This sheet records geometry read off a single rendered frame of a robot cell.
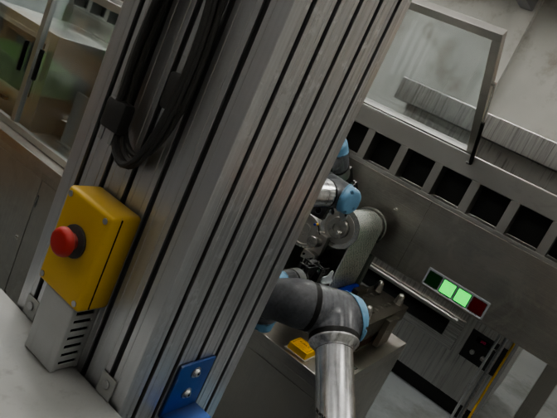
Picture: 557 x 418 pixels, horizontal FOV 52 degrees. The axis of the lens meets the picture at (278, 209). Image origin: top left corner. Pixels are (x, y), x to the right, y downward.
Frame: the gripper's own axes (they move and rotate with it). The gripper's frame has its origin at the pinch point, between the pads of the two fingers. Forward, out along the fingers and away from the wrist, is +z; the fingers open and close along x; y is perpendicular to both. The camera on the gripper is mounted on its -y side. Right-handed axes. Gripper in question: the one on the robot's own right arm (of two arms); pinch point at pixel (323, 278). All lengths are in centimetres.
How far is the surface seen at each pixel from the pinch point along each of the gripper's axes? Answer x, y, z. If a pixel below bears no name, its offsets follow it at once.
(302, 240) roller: 17.2, 4.6, 8.3
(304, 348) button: -11.2, -16.6, -17.0
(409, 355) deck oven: 0, -90, 217
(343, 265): -0.2, 4.1, 11.2
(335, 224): 7.4, 16.7, 5.9
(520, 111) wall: 136, 128, 808
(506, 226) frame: -37, 39, 41
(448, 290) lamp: -30, 9, 40
